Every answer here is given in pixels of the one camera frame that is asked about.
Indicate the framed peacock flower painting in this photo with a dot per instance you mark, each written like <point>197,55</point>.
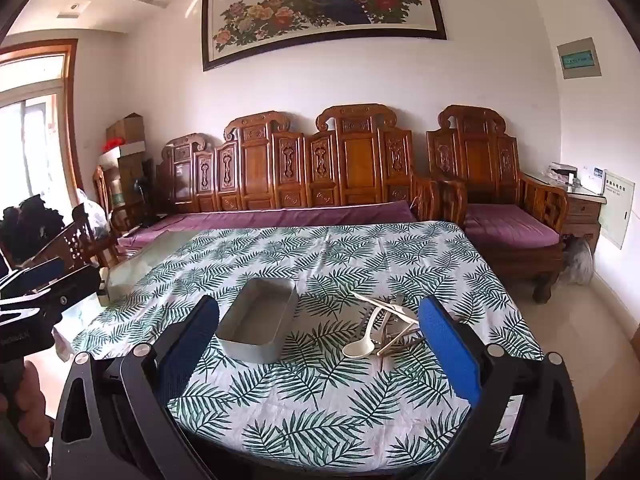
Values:
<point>325,10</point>

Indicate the leaf print tablecloth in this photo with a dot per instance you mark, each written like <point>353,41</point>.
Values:
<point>320,410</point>

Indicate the carved wooden sofa bench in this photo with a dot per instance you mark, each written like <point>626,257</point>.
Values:
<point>350,160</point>

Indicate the dark cloth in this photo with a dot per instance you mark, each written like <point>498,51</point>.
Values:
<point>30,220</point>

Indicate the purple armchair cushion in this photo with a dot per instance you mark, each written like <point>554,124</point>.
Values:
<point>505,225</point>

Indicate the wooden chopstick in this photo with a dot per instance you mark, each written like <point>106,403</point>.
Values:
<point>400,342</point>
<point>380,305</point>

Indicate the carved wooden chair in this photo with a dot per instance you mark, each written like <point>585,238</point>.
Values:
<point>75,245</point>

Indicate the white device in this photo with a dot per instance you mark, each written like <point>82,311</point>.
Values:
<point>561,174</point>

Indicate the purple sofa cushion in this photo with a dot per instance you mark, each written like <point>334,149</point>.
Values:
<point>280,216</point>

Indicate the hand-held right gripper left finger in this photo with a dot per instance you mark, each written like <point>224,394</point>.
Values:
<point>192,330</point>

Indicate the white wall panel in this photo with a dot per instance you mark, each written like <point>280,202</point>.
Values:
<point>617,205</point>

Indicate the wooden framed window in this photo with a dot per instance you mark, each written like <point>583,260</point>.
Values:
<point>35,135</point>

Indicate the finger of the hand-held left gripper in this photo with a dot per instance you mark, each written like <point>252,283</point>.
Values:
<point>75,285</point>
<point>42,271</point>

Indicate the carved wooden armchair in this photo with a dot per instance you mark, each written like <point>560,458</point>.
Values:
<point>475,155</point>

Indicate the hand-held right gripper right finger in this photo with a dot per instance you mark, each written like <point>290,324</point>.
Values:
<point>450,345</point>

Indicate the wooden side table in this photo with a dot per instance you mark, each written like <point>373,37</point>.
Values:
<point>582,215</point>

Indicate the metal fork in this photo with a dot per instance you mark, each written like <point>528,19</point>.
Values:
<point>371,317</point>

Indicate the person's left hand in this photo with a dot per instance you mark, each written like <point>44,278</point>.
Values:
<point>32,400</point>

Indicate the crumpled clear plastic bag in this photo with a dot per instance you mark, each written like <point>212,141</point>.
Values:
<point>92,207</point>

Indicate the brown cardboard box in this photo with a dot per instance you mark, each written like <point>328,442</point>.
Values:
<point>125,127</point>

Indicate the grey wall box green label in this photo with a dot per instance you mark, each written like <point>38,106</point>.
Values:
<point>579,57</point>

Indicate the red and white box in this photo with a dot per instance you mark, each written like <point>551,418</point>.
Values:
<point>125,148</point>

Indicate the grey metal tray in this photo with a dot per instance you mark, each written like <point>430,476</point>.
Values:
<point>250,325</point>

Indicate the white plastic spoon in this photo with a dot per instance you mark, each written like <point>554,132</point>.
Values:
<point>356,348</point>

